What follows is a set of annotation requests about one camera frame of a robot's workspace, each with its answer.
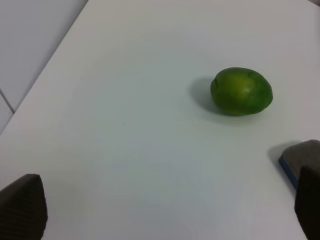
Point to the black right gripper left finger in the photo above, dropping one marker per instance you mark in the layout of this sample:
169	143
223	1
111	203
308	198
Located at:
23	209

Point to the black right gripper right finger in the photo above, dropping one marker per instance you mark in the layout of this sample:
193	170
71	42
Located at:
307	202

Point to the green lemon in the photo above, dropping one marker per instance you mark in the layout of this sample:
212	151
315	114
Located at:
238	91

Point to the grey blue board eraser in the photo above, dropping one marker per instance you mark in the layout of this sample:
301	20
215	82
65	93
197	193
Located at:
296	156

